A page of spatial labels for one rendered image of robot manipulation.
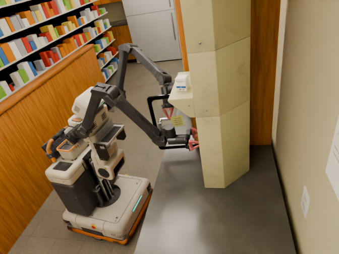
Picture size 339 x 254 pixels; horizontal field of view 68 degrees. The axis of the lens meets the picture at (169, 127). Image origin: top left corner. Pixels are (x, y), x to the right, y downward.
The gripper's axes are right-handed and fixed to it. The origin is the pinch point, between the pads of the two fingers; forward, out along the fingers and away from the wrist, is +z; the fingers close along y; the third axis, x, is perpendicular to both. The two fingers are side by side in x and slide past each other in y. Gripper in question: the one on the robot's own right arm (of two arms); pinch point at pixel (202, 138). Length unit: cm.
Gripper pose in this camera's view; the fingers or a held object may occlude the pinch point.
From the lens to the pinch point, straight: 141.2
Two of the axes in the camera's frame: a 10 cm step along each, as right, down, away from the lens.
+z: 9.7, -0.5, -2.5
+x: 1.9, 8.2, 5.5
